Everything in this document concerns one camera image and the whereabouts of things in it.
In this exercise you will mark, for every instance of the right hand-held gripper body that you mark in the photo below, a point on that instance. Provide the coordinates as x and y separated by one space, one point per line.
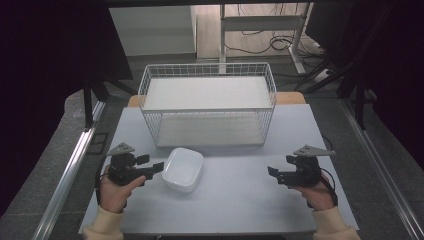
305 171

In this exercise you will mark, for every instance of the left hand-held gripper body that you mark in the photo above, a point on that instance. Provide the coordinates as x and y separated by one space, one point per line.
121 168

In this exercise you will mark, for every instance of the white square dish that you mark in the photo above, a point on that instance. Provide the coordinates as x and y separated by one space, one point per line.
183 170

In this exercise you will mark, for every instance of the person's right hand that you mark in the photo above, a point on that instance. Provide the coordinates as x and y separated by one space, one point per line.
320 196

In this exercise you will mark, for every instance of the person's left hand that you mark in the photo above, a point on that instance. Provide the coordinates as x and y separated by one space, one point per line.
113 196

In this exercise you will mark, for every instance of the black metal stand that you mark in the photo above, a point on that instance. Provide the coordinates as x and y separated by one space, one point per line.
88 103
360 100

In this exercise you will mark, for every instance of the white power strip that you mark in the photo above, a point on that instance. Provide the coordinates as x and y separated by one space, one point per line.
321 75

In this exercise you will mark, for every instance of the grey cabinet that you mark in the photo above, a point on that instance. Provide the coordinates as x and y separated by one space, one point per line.
153 30

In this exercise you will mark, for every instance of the aluminium rail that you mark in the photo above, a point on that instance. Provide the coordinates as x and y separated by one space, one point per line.
383 166
68 173

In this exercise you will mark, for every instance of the white desk frame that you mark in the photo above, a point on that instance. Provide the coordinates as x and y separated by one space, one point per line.
263 22

